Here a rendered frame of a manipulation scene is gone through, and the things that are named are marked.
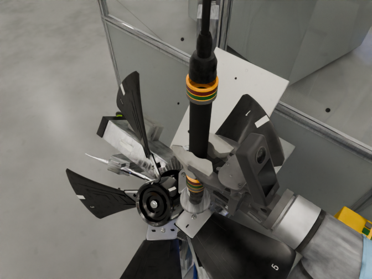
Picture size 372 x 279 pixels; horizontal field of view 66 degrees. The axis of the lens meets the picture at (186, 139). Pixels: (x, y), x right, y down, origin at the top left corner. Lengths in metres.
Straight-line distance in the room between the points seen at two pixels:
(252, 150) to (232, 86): 0.55
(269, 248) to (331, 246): 0.34
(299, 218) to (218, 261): 0.35
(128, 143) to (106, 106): 1.78
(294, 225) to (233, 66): 0.60
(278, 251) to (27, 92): 2.80
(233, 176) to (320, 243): 0.15
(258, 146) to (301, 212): 0.12
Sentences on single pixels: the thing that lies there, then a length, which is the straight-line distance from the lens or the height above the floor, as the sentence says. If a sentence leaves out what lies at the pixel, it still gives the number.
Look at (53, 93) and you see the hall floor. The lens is 3.06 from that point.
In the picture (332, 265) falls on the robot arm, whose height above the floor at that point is 1.50.
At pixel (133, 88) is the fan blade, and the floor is 1.39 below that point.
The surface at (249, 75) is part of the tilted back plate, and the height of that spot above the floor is 1.34.
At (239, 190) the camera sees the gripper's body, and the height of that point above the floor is 1.51.
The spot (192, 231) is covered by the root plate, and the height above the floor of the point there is 1.18.
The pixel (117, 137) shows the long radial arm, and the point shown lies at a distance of 1.03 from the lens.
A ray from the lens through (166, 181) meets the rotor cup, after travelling 0.76.
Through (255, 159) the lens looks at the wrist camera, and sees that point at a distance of 0.40.
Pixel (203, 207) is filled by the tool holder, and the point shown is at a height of 1.31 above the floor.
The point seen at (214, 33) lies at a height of 1.37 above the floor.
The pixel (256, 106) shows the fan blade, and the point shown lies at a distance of 0.71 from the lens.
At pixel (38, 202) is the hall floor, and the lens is 2.36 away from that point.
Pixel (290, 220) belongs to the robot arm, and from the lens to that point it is 0.46.
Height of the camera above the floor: 1.91
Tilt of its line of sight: 53 degrees down
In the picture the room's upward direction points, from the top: straight up
